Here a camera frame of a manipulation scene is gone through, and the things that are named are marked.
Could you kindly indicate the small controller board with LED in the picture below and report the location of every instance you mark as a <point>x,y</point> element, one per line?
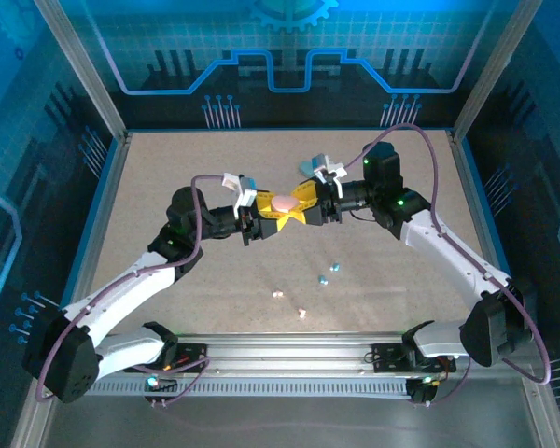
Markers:
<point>422,392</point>
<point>153,382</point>

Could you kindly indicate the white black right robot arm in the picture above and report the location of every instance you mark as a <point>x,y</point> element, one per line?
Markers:
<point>448,252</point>

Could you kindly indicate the pink earbud charging case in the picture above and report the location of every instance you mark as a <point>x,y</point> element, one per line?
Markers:
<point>284,204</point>

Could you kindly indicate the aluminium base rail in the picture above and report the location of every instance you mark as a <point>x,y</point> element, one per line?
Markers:
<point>284,350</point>

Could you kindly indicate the aluminium frame side rail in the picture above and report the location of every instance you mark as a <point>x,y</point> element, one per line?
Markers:
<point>478,210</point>
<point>98,210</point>

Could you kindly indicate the aluminium frame post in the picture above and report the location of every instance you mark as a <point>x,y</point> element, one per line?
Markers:
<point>81,74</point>
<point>496,65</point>

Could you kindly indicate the blue circuit-print backdrop panel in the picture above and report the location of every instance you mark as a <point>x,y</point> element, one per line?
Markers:
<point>280,28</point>
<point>541,140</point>
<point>18,140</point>

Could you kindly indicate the light blue earbud charging case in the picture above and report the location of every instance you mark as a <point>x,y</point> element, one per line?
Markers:
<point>304,168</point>

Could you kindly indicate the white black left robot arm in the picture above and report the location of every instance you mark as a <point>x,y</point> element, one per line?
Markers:
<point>121,289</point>

